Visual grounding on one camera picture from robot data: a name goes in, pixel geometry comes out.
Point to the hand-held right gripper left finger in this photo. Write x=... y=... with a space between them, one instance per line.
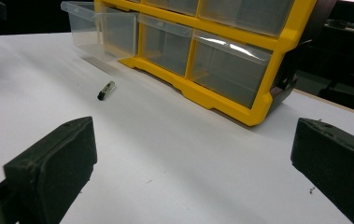
x=53 y=168

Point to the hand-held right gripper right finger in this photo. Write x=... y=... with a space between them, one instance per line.
x=336 y=161

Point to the small black cylindrical battery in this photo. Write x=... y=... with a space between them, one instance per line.
x=106 y=90

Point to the yellow drawer organizer cabinet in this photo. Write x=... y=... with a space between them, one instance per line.
x=277 y=43

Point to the clear plastic drawer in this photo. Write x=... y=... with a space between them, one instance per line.
x=103 y=31
x=171 y=4
x=246 y=14
x=165 y=46
x=227 y=65

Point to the dark keyboard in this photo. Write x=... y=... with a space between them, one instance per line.
x=350 y=25

